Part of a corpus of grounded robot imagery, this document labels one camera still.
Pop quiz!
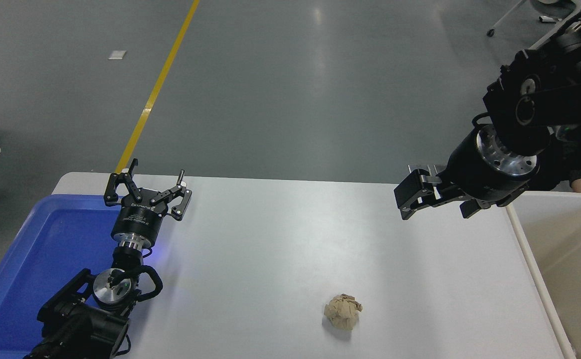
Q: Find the white wheeled office chair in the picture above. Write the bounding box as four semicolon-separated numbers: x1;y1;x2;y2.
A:
486;0;581;38

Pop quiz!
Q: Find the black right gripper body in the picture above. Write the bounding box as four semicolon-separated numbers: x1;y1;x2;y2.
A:
440;131;530;206

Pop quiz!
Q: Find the blue plastic tray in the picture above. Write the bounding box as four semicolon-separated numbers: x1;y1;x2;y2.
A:
0;193;124;359

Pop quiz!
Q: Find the large pale bin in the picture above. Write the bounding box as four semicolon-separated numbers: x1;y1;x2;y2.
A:
506;191;581;359

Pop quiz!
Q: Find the tan paper ball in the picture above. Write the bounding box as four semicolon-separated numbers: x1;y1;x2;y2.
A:
324;294;364;331

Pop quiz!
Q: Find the yellow floor tape line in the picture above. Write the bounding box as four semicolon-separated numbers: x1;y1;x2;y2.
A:
115;0;201;174

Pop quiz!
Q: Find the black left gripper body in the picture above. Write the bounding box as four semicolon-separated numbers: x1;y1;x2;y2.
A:
110;188;168;246

